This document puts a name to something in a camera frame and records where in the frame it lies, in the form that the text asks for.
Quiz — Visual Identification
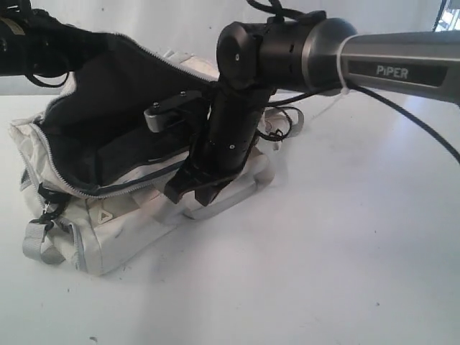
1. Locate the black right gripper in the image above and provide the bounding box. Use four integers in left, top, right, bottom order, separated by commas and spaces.
164, 137, 256, 206

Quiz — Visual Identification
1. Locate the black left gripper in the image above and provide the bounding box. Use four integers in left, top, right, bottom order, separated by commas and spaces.
46, 18, 111, 72

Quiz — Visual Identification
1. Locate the white zippered duffel bag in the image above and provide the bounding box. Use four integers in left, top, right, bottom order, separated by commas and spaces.
9, 34, 305, 275

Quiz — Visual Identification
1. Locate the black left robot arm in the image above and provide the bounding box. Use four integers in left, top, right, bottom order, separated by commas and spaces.
1, 1, 109, 78

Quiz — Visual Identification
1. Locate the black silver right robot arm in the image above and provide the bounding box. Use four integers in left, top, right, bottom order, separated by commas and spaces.
165, 12, 459, 206

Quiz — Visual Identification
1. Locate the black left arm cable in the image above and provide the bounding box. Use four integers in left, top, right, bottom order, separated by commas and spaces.
24, 64, 71, 88

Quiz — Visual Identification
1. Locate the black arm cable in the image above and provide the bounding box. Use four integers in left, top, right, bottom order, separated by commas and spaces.
24, 64, 71, 88
247, 0, 460, 162

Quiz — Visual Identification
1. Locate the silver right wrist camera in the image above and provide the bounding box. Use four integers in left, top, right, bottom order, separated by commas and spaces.
144, 91, 209, 133

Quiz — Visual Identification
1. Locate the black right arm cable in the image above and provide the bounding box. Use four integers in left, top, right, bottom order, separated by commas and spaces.
247, 0, 460, 162

